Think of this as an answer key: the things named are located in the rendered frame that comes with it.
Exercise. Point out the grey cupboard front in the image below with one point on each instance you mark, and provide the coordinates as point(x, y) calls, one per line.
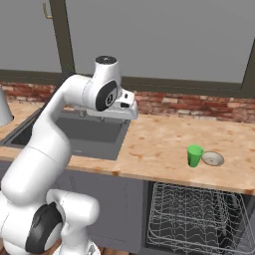
point(113, 205)

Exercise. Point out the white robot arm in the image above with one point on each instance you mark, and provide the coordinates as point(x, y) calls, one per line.
point(50, 142)

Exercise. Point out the dark dishwasher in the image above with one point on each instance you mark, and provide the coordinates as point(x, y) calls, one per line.
point(151, 199)

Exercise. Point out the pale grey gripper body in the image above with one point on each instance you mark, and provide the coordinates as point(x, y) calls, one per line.
point(116, 113)

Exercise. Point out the green cup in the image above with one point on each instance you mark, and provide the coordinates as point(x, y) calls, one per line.
point(194, 156)

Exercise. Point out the dark grey sink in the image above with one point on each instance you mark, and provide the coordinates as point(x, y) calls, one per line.
point(96, 136)

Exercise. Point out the dark olive window frame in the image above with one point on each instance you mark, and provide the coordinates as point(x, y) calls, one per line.
point(64, 40)

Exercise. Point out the grey bowl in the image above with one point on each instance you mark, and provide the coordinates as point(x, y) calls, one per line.
point(212, 158)

